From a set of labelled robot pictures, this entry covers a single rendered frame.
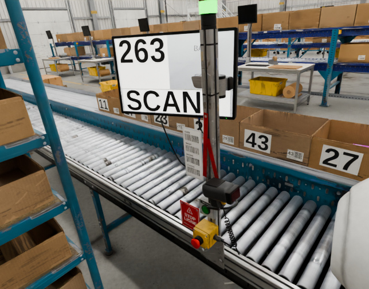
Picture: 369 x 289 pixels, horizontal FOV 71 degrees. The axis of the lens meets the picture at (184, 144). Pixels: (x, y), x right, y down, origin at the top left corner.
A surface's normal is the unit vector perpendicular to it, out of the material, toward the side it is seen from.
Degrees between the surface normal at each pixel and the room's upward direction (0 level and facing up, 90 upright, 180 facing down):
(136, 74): 86
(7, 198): 91
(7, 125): 90
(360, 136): 90
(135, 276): 0
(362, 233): 55
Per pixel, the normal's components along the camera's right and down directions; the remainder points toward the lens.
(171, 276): -0.07, -0.91
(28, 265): 0.71, 0.26
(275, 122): -0.66, 0.34
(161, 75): -0.38, 0.34
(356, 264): -0.90, 0.04
